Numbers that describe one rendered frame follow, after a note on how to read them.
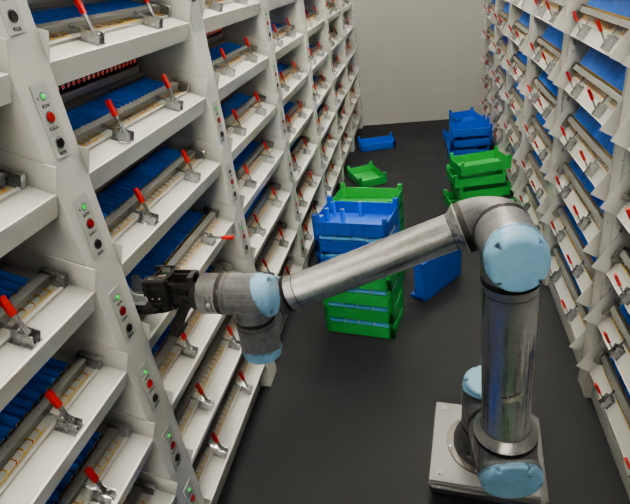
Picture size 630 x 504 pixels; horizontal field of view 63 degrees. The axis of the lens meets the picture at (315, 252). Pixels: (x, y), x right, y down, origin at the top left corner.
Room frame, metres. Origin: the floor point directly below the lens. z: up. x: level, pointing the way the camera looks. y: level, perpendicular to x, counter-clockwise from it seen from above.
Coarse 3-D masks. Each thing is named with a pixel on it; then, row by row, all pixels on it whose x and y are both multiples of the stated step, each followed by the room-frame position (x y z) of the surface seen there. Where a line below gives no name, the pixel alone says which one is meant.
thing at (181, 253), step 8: (208, 216) 1.48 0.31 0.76; (200, 224) 1.42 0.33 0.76; (208, 224) 1.45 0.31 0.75; (200, 232) 1.38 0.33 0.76; (192, 240) 1.33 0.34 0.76; (184, 248) 1.28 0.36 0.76; (192, 248) 1.31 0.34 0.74; (176, 256) 1.24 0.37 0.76; (184, 256) 1.27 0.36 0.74; (168, 264) 1.19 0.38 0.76; (176, 264) 1.21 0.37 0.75; (168, 272) 1.16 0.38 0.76
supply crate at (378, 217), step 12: (336, 204) 1.98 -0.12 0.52; (348, 204) 1.96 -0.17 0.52; (372, 204) 1.92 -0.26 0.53; (384, 204) 1.90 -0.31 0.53; (396, 204) 1.86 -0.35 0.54; (312, 216) 1.82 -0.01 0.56; (324, 216) 1.93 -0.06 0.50; (336, 216) 1.94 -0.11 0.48; (348, 216) 1.93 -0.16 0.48; (372, 216) 1.89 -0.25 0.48; (384, 216) 1.88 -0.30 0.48; (396, 216) 1.83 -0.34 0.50; (324, 228) 1.80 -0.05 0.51; (336, 228) 1.78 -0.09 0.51; (348, 228) 1.76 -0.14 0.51; (360, 228) 1.74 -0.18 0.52; (372, 228) 1.72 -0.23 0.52; (384, 228) 1.70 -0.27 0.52
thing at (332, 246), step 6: (396, 222) 1.86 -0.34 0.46; (396, 228) 1.82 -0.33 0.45; (318, 234) 1.81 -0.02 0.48; (318, 240) 1.81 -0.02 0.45; (324, 240) 1.80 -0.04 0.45; (330, 240) 1.79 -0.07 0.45; (318, 246) 1.81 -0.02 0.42; (324, 246) 1.80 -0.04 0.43; (330, 246) 1.79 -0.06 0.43; (336, 246) 1.78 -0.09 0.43; (342, 246) 1.77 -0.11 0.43; (348, 246) 1.76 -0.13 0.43; (354, 246) 1.75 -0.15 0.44; (360, 246) 1.74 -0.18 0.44; (330, 252) 1.79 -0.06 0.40; (336, 252) 1.78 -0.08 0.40; (342, 252) 1.77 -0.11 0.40
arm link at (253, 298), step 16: (256, 272) 0.96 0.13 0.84; (224, 288) 0.92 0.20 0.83; (240, 288) 0.91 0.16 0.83; (256, 288) 0.90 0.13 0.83; (272, 288) 0.93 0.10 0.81; (224, 304) 0.91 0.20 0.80; (240, 304) 0.90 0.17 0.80; (256, 304) 0.89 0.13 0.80; (272, 304) 0.90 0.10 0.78; (240, 320) 0.90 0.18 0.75; (256, 320) 0.90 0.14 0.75
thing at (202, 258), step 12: (204, 204) 1.54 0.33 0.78; (216, 204) 1.53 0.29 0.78; (216, 216) 1.51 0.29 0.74; (228, 216) 1.52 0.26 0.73; (216, 228) 1.46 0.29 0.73; (228, 228) 1.47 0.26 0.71; (216, 240) 1.39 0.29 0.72; (192, 252) 1.30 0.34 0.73; (204, 252) 1.32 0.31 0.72; (216, 252) 1.37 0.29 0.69; (192, 264) 1.25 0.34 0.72; (204, 264) 1.27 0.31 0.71; (168, 312) 1.04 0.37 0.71; (144, 324) 0.93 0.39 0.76; (156, 324) 0.99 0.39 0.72; (168, 324) 1.05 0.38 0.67; (156, 336) 0.98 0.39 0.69
